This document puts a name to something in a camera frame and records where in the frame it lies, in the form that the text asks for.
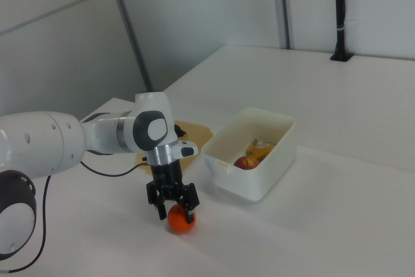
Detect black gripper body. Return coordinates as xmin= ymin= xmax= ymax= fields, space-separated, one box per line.
xmin=149 ymin=159 xmax=186 ymax=202

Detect orange fruit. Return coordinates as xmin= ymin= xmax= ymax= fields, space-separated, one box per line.
xmin=167 ymin=204 xmax=197 ymax=234

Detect red apple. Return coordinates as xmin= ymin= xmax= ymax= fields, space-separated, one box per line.
xmin=233 ymin=156 xmax=260 ymax=170

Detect tan plastic container lid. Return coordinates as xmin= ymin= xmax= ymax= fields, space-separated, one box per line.
xmin=134 ymin=120 xmax=215 ymax=174

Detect white plastic container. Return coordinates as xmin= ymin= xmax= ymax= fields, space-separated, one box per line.
xmin=202 ymin=106 xmax=296 ymax=203

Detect small yellow C-clamp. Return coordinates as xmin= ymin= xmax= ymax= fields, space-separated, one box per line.
xmin=245 ymin=144 xmax=275 ymax=162

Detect black pole with base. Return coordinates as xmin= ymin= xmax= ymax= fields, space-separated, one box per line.
xmin=329 ymin=0 xmax=353 ymax=62

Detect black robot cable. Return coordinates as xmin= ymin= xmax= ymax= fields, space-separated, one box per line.
xmin=0 ymin=113 xmax=152 ymax=273

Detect grey partition post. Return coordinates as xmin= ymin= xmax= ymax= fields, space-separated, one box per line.
xmin=106 ymin=0 xmax=154 ymax=92
xmin=271 ymin=0 xmax=294 ymax=50

